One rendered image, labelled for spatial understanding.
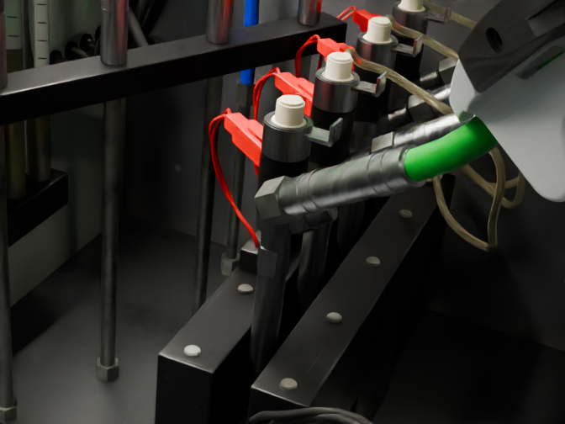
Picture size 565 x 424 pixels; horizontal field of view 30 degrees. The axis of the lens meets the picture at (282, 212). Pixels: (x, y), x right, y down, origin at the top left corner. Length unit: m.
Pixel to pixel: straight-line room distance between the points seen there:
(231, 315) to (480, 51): 0.39
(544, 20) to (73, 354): 0.65
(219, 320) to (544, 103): 0.38
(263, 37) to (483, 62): 0.46
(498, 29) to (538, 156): 0.06
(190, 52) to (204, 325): 0.20
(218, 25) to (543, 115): 0.45
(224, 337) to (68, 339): 0.27
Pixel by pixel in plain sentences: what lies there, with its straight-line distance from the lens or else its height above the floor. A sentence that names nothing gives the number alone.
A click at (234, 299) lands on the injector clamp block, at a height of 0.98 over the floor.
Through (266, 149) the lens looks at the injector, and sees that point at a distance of 0.59.
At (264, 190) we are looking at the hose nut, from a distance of 0.49.
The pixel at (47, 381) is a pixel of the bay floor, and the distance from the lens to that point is 0.87.
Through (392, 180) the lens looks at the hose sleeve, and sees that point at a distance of 0.43.
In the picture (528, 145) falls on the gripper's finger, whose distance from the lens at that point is 0.36.
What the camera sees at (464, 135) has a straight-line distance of 0.41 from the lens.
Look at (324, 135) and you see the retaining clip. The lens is 0.59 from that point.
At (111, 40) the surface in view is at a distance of 0.72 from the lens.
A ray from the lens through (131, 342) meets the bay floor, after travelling 0.91.
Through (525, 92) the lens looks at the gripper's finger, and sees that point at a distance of 0.35.
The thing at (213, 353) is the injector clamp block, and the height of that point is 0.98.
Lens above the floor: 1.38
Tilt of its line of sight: 30 degrees down
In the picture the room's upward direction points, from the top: 6 degrees clockwise
